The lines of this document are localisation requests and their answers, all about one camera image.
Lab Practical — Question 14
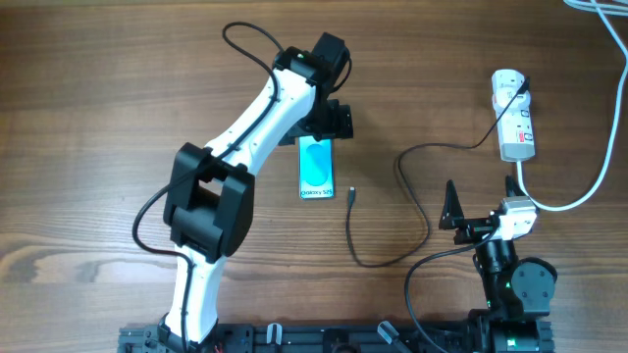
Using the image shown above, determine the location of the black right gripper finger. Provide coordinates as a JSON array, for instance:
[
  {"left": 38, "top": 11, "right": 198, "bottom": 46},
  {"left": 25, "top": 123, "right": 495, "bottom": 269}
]
[
  {"left": 504, "top": 176, "right": 524, "bottom": 197},
  {"left": 441, "top": 179, "right": 464, "bottom": 221}
]

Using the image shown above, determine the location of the blue screen smartphone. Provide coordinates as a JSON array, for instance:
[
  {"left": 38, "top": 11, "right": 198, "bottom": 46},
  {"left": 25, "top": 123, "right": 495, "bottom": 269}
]
[{"left": 298, "top": 136, "right": 335, "bottom": 200}]

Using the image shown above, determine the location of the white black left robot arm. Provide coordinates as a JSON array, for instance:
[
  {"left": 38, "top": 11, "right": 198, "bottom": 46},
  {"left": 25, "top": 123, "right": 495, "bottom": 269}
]
[{"left": 159, "top": 45, "right": 353, "bottom": 352}]

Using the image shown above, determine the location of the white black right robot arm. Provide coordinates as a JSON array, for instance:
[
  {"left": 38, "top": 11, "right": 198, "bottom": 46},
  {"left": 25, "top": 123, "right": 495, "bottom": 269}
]
[{"left": 439, "top": 176, "right": 557, "bottom": 353}]

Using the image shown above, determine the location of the white power strip socket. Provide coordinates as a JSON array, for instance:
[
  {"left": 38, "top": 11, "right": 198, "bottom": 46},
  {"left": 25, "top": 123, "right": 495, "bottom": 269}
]
[{"left": 492, "top": 69, "right": 535, "bottom": 163}]

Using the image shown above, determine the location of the white power strip cord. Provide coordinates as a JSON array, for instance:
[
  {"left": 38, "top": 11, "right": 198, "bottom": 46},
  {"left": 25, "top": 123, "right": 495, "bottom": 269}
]
[{"left": 515, "top": 0, "right": 628, "bottom": 213}]

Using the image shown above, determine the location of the black usb charging cable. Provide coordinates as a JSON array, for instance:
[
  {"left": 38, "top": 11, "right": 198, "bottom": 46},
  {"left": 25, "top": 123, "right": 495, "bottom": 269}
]
[{"left": 344, "top": 76, "right": 532, "bottom": 269}]

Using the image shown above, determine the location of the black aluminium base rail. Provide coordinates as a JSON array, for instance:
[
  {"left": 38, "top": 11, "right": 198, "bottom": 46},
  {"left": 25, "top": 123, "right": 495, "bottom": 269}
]
[{"left": 117, "top": 321, "right": 555, "bottom": 353}]

